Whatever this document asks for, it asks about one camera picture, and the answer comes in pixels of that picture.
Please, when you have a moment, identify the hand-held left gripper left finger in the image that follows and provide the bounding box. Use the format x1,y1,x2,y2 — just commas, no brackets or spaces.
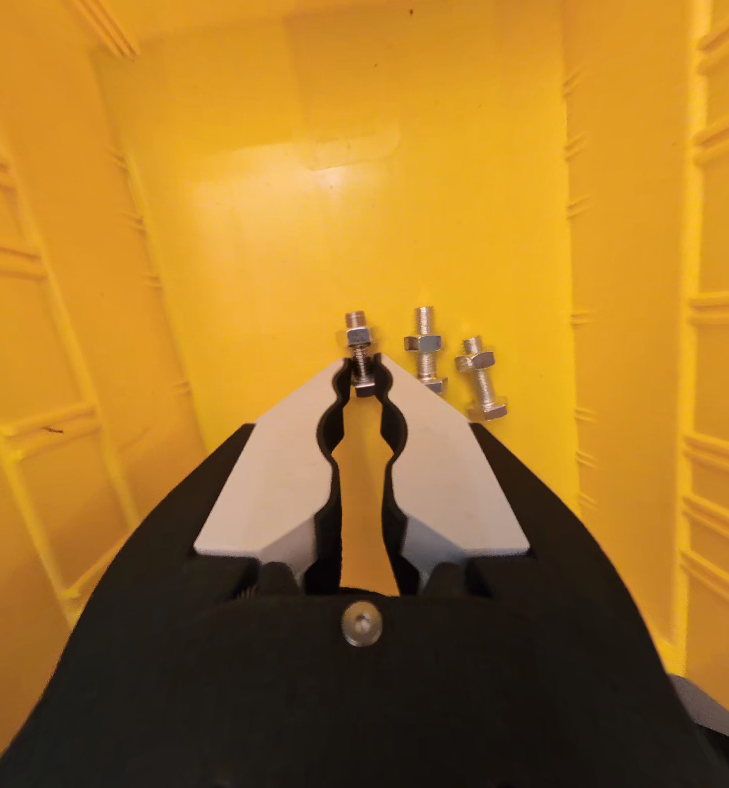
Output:
193,357,352,597

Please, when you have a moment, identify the yellow plastic bin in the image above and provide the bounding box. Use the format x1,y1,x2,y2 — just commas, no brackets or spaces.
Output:
0,0,729,788

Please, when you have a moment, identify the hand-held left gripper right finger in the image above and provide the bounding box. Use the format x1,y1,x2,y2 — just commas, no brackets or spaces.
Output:
373,353,530,597

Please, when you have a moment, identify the silver hex bolt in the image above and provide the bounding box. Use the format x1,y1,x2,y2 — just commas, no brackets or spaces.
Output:
338,311,380,400
404,306,448,395
455,335,508,421

